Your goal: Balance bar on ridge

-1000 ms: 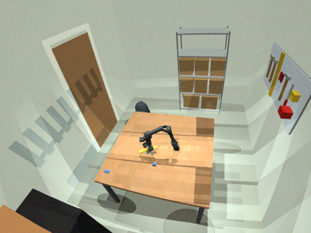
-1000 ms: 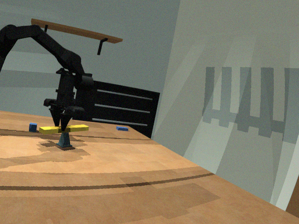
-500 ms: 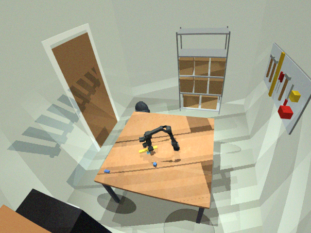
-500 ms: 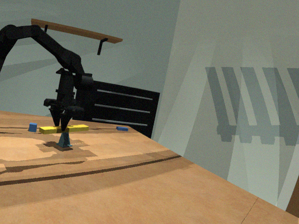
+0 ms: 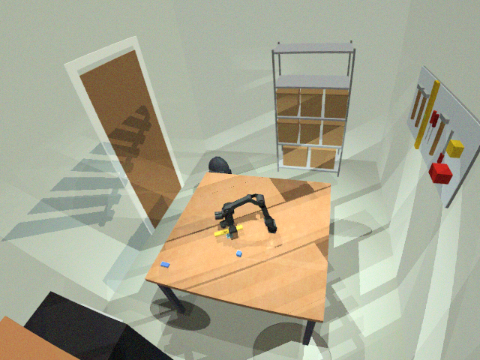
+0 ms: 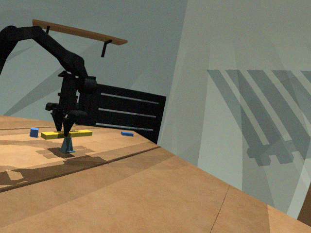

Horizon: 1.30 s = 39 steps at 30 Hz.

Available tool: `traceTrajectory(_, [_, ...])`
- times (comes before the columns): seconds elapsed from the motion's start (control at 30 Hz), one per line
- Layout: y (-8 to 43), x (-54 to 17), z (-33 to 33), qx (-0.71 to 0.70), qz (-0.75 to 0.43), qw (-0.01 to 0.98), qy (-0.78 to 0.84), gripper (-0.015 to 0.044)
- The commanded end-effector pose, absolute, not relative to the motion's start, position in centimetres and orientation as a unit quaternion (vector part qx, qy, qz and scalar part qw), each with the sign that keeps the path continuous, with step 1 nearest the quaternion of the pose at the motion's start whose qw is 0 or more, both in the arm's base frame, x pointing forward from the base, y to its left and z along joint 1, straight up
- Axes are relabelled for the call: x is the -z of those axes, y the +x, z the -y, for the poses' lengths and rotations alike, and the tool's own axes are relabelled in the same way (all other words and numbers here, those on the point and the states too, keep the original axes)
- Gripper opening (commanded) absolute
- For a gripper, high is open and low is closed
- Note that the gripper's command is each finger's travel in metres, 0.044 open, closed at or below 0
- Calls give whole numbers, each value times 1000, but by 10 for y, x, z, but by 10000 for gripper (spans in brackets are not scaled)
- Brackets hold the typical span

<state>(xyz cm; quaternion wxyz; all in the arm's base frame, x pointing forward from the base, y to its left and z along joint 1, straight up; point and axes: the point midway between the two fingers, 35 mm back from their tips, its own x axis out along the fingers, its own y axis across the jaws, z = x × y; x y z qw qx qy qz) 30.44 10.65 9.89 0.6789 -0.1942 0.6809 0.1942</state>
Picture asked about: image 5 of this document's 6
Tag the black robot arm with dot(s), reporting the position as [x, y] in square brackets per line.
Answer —
[228, 211]

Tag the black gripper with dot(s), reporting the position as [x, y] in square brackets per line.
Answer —
[232, 228]

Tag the yellow bar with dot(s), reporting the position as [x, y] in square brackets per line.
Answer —
[225, 231]

